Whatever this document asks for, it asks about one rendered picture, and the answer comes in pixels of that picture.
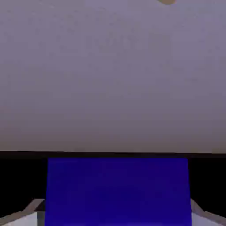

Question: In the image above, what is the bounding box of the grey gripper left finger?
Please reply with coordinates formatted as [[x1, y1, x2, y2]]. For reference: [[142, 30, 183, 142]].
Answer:
[[0, 198, 46, 226]]

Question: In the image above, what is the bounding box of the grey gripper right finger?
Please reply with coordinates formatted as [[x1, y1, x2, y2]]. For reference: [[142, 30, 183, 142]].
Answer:
[[190, 198, 226, 226]]

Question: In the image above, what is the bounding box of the small blue cube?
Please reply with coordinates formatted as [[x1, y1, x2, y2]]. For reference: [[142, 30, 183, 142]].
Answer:
[[44, 157, 192, 226]]

